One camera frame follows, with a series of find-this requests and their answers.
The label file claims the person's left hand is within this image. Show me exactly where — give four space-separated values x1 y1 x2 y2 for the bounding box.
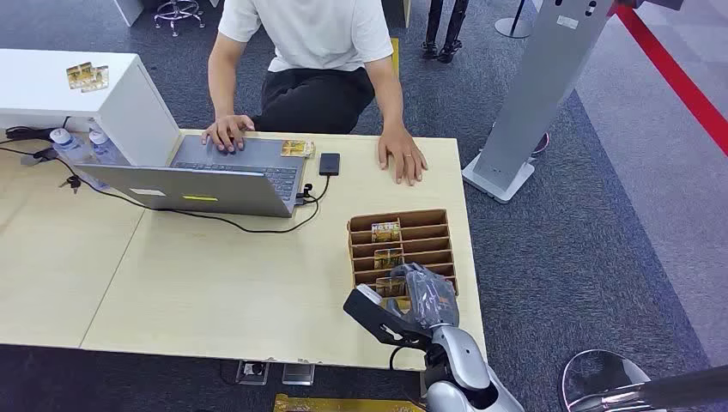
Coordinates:
377 127 428 187

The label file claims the person's right hand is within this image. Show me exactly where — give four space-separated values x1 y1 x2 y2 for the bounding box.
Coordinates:
200 114 256 155

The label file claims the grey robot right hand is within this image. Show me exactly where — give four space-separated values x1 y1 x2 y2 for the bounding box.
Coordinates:
391 262 461 331

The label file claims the wooden slotted card holder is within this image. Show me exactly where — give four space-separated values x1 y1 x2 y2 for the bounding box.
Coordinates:
347 208 460 298

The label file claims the person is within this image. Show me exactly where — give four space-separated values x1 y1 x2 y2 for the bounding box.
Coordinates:
202 0 428 188

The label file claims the grey laptop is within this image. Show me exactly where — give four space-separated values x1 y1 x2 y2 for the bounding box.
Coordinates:
74 134 311 220

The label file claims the clear water bottle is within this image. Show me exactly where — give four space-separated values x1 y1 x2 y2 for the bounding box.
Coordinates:
48 127 110 192
88 129 130 167

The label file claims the chrome chair base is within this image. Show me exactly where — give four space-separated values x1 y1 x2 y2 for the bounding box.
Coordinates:
153 0 207 39

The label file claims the yellow board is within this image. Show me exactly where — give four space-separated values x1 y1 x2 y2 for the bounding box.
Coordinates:
272 392 426 412

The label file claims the wooden furniture panel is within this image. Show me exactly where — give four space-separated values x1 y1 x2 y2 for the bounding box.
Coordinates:
382 0 412 29

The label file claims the grey kiosk stand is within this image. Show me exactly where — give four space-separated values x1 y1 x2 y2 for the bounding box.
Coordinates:
461 0 687 204

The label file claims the floor socket box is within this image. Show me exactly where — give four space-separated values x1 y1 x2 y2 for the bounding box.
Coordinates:
281 363 316 387
235 360 270 387

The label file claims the white furniture panel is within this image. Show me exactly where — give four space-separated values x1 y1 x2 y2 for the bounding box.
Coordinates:
112 0 147 27

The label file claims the stanchion with round base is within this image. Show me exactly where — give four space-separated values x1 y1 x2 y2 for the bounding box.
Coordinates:
493 0 537 40

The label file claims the white cabinet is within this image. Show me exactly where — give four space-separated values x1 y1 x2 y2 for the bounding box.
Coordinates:
0 48 182 167

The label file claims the red barrier belt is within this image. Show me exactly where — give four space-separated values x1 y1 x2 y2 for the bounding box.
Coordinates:
610 3 728 158

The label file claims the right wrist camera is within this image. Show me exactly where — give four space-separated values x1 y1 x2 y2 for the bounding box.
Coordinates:
342 282 434 351

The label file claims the short black cable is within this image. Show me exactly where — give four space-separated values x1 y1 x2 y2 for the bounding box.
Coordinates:
309 174 332 203

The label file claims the long black cable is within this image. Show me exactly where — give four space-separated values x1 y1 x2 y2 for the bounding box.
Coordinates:
0 144 323 235

